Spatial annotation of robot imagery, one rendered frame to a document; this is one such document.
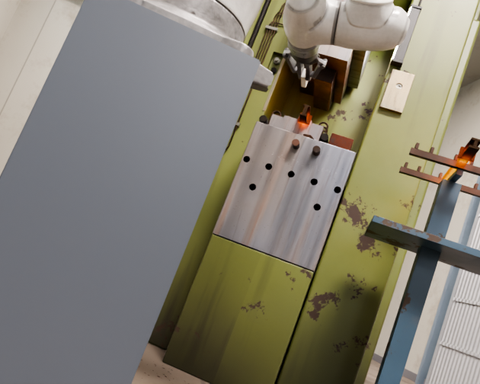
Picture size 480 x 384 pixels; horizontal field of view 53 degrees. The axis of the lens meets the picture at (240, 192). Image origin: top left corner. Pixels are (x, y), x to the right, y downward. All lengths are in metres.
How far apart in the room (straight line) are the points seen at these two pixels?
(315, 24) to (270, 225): 0.77
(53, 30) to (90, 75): 5.82
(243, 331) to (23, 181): 1.27
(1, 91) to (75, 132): 5.71
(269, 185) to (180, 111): 1.22
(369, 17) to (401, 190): 0.93
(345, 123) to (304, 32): 1.22
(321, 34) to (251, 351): 1.03
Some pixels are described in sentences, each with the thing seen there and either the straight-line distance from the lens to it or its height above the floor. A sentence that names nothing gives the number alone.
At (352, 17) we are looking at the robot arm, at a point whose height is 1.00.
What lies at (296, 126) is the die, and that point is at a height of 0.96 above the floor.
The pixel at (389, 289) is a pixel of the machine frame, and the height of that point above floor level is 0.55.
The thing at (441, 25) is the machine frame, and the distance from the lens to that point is 2.26.
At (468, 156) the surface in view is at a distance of 1.56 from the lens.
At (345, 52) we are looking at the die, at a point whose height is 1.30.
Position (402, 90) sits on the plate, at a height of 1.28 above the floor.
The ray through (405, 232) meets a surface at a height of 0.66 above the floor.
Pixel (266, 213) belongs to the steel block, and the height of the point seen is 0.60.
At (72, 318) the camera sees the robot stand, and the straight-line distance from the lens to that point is 0.53.
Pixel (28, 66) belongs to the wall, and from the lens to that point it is 6.26.
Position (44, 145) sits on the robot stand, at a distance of 0.53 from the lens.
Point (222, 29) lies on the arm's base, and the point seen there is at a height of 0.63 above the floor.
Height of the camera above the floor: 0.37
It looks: 9 degrees up
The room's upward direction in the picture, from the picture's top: 21 degrees clockwise
